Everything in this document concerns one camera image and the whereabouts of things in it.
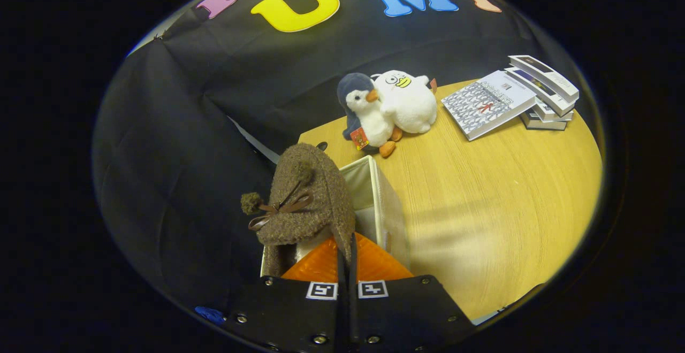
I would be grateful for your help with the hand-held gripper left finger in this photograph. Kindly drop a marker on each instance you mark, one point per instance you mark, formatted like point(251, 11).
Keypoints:
point(299, 315)

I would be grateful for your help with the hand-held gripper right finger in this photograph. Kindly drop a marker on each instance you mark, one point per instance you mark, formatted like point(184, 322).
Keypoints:
point(401, 315)

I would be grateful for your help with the beige fabric storage box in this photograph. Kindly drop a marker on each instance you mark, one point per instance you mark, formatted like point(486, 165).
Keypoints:
point(388, 208)

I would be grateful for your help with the brown fuzzy slipper shoe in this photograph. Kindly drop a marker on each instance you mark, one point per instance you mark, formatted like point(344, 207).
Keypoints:
point(310, 192)

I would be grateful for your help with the blue white penguin plush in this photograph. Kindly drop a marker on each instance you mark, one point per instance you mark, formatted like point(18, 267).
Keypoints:
point(369, 120)

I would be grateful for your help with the black backdrop cloth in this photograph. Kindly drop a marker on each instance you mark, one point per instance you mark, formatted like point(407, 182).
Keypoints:
point(176, 155)

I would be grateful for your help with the white duck plush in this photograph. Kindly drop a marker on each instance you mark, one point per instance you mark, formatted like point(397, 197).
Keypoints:
point(409, 104)

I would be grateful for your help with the white book patterned cover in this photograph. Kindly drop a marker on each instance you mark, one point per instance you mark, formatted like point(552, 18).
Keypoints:
point(484, 104)

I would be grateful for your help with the grey paperback book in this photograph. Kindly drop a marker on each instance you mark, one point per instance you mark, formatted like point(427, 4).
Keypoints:
point(543, 124)

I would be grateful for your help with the white paperback book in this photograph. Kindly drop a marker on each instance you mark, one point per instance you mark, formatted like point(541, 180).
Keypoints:
point(556, 116)

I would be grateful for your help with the white book blue cover photo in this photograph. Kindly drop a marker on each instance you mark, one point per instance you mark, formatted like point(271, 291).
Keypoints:
point(540, 92)

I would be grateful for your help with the white book dark cover photo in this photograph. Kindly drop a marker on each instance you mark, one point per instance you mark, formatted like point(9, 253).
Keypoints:
point(546, 77)

